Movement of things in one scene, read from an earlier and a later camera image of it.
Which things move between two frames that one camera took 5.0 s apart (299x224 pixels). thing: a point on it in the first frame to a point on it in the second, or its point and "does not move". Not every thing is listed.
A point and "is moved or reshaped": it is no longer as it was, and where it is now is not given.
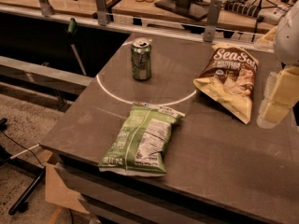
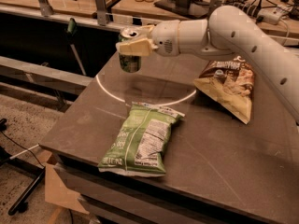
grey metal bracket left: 45,7 does not move
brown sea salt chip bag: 229,77 does not move
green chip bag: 138,147 does not move
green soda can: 141,54 is moved or reshaped
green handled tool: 72,30 does not move
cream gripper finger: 281,95 to 140,48
